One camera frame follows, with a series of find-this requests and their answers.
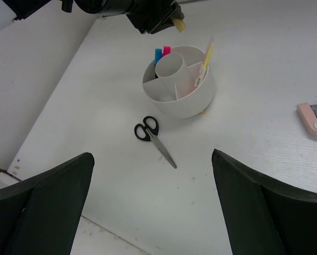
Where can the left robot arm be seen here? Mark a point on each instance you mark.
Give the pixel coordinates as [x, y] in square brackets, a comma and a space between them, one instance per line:
[104, 7]

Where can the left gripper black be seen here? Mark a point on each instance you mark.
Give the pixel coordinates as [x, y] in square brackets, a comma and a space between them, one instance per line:
[154, 16]

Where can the pink pen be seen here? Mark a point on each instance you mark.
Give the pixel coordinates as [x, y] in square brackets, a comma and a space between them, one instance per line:
[198, 80]

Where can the pink cap black marker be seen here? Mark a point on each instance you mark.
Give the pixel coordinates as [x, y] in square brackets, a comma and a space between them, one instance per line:
[166, 50]

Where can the black handled scissors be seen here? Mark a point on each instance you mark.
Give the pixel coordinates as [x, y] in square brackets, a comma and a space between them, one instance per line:
[150, 128]

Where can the yellow highlighter pen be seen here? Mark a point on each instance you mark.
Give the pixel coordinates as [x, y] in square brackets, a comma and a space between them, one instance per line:
[206, 60]

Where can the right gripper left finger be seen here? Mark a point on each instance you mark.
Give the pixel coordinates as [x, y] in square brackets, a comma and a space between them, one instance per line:
[40, 215]

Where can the tan eraser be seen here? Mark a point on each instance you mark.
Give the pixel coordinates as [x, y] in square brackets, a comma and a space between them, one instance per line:
[179, 24]

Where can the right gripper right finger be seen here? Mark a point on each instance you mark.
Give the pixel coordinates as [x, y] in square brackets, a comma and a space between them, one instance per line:
[264, 215]

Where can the white round divided organizer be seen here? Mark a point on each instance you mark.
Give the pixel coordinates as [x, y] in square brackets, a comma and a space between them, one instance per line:
[170, 83]

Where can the blue cap black marker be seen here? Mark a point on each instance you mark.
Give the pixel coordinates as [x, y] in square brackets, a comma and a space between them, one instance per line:
[158, 56]

